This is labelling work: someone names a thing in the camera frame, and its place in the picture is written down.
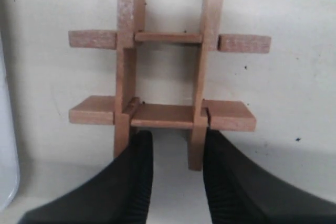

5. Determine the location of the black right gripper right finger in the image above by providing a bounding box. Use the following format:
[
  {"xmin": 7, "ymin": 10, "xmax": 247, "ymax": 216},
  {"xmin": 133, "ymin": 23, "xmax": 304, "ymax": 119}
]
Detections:
[{"xmin": 203, "ymin": 130, "xmax": 335, "ymax": 223}]

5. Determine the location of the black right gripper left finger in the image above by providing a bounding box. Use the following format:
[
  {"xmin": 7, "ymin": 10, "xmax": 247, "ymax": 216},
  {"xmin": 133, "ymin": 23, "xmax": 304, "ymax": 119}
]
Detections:
[{"xmin": 19, "ymin": 130, "xmax": 153, "ymax": 223}]

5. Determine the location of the wooden slat vertical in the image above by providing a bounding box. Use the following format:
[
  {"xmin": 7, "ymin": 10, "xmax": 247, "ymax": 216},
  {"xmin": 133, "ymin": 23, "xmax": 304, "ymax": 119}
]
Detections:
[
  {"xmin": 187, "ymin": 0, "xmax": 223, "ymax": 171},
  {"xmin": 113, "ymin": 0, "xmax": 145, "ymax": 158}
]

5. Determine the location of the wooden slat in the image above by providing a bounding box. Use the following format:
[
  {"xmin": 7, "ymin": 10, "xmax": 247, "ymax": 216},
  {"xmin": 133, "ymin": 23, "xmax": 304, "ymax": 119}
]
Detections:
[{"xmin": 69, "ymin": 95, "xmax": 257, "ymax": 132}]

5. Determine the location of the wooden slat horizontal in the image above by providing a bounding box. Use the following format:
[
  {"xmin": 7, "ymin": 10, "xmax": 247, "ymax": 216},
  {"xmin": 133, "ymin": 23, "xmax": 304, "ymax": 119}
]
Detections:
[{"xmin": 68, "ymin": 30, "xmax": 271, "ymax": 54}]

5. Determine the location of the white plastic tray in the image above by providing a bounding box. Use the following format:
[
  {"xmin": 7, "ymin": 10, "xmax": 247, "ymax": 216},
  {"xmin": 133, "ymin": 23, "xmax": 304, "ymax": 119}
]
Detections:
[{"xmin": 0, "ymin": 36, "xmax": 20, "ymax": 211}]

